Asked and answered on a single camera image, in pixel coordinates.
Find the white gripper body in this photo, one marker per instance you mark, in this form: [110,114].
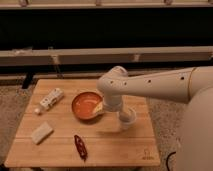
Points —
[112,103]

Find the white ceramic cup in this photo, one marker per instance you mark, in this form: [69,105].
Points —
[127,117]

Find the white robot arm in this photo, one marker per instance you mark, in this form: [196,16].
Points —
[192,86]

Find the orange ceramic bowl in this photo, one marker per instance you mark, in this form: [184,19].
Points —
[87,105]

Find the dark red snack packet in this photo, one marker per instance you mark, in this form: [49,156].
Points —
[81,147]

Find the wooden table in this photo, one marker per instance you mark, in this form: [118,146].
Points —
[106,144]

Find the white plastic bottle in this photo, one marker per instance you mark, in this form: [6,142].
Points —
[49,101]

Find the white sponge block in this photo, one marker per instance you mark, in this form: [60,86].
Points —
[40,133]

